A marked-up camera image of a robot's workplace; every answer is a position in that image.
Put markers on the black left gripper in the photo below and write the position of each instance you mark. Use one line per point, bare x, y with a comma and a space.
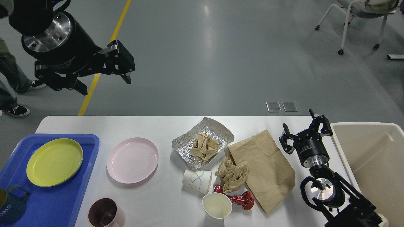
64, 47

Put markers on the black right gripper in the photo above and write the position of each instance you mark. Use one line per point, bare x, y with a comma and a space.
310, 152

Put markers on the pink plate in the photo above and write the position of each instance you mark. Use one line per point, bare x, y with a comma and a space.
132, 160

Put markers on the pink mug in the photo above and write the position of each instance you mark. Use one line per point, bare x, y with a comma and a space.
106, 213

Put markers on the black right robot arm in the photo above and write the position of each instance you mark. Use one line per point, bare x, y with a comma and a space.
325, 190

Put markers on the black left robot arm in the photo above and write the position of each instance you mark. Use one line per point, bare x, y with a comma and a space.
32, 17

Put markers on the right metal floor socket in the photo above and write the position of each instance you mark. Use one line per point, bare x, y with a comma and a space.
290, 106

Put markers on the metal floor socket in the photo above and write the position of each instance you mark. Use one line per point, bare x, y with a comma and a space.
273, 107
290, 106

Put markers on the left metal floor socket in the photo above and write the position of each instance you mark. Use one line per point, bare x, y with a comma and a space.
273, 107

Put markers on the brown paper bag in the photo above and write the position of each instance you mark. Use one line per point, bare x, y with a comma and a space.
271, 178

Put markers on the beige plastic bin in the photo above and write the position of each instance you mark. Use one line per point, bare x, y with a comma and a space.
373, 156

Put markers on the person's far leg and shoe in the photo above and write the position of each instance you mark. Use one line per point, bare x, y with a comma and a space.
16, 78

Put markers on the person's leg and shoe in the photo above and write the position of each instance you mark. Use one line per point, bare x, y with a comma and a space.
9, 104
16, 78

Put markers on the crumpled brown paper ball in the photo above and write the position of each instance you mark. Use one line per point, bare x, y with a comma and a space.
232, 175

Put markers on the person's near leg and shoe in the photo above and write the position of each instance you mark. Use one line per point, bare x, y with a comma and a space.
9, 104

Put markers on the red foil wrapper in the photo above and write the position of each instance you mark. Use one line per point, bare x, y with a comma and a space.
246, 200

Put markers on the yellow-green plate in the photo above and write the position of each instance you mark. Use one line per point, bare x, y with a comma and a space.
55, 162

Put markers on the crumpled brown paper in foil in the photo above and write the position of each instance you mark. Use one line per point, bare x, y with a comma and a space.
204, 147

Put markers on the white bar on floor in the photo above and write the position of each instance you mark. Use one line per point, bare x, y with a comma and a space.
395, 56

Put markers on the white paper cup upright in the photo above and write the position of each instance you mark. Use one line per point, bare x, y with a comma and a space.
217, 206

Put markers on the patterned paper cup lying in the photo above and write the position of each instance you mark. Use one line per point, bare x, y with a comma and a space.
198, 180

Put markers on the crumpled aluminium foil tray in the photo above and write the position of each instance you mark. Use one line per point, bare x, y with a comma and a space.
183, 144

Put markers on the white office chair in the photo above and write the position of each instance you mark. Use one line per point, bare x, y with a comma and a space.
368, 9

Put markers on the blue plastic tray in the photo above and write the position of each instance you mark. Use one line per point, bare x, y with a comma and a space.
56, 206

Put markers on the dark blue mug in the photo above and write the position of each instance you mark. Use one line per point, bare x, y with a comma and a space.
12, 207

